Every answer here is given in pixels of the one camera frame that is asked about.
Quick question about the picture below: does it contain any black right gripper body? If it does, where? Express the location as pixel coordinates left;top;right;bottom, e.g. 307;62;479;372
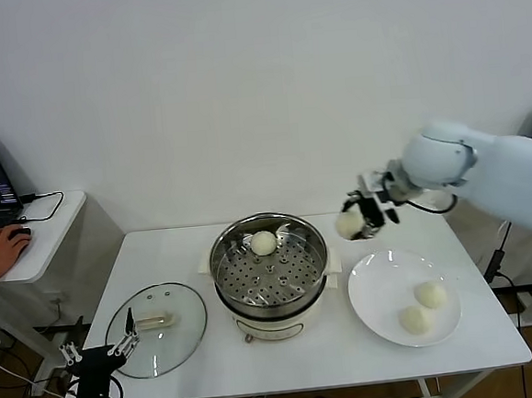
359;191;389;236

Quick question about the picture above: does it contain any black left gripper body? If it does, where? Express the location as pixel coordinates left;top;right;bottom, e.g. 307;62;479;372
68;343;130;398

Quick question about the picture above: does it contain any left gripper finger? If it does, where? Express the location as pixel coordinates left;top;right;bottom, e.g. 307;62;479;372
58;341;83;368
102;306;141;359

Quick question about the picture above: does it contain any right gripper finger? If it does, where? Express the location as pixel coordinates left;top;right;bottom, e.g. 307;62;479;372
350;224;383;243
338;191;365;215

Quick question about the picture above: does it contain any white steamed baozi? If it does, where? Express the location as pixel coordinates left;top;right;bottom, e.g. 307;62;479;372
249;230;279;258
413;279;449;311
397;304;435;337
334;209;367;243

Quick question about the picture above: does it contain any round glass lid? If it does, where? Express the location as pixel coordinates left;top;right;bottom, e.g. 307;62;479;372
101;279;213;382

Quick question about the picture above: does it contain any stainless steel steamer basket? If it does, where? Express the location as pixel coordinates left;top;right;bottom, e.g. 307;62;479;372
195;207;348;314

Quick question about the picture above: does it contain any person's bare hand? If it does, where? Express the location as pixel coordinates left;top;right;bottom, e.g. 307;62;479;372
0;222;37;283

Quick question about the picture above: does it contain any round white plate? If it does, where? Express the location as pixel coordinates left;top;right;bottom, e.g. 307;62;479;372
344;244;467;354

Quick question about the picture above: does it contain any black power adapter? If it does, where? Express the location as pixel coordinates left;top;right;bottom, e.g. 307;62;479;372
481;247;509;285

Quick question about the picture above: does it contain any cream electric cooker pot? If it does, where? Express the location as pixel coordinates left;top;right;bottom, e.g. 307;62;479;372
214;271;345;347

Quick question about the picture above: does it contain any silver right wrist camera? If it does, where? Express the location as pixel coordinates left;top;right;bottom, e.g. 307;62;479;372
357;167;401;227

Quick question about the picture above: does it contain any white cable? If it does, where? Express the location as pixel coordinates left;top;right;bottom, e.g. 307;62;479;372
496;218;516;256

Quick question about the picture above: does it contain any black laptop charger cable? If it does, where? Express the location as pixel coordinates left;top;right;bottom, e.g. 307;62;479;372
18;190;68;223

